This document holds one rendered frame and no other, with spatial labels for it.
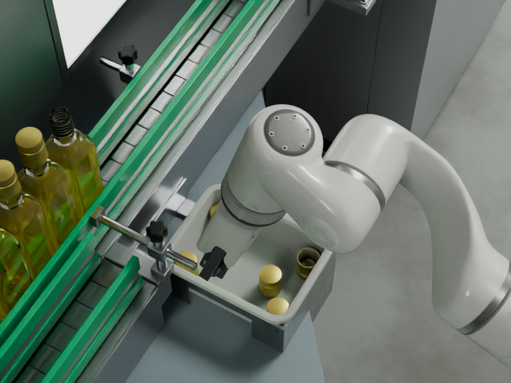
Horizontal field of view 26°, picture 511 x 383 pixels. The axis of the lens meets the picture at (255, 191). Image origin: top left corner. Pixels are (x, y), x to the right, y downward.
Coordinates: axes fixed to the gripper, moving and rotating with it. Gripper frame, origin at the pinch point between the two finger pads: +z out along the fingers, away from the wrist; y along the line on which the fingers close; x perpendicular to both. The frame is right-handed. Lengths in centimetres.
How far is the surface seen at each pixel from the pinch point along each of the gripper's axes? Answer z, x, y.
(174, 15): 50, -33, -56
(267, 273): 36.3, 5.9, -16.7
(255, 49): 35, -16, -49
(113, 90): 50, -33, -36
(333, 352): 114, 29, -45
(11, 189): 11.3, -26.6, 4.3
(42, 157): 12.1, -26.3, -2.0
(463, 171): 113, 34, -105
